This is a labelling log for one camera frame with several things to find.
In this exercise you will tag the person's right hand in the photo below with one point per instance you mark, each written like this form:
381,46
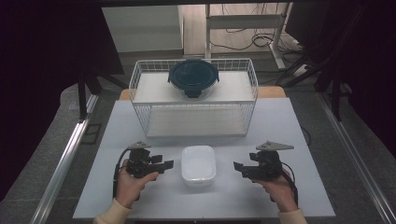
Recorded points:
281,191

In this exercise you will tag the white power strip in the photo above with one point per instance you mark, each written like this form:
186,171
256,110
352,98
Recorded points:
301,70

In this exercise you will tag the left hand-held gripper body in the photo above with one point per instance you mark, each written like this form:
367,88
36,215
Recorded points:
140,163

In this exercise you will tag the white metal desk frame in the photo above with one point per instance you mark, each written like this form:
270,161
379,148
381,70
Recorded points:
246,21

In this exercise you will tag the round dark-lidded glass container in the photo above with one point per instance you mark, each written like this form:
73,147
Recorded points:
193,74

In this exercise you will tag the white rectangular plastic container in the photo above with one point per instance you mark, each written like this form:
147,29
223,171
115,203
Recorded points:
198,165

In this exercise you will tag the black metal stand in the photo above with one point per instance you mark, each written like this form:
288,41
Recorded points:
335,99
82,99

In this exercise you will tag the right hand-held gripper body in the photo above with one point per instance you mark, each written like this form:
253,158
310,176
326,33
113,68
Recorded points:
269,166

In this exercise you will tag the white cabinet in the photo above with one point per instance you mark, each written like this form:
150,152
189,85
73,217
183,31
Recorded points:
143,28

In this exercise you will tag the dark curtain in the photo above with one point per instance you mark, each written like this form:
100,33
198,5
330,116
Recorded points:
37,77
367,62

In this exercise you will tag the aluminium rail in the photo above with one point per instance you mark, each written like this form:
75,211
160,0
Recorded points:
358,155
62,168

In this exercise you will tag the person's left hand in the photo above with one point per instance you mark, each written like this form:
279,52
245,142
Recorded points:
130,189

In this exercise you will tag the dark floor plate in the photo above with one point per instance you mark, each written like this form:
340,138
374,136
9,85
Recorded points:
91,133

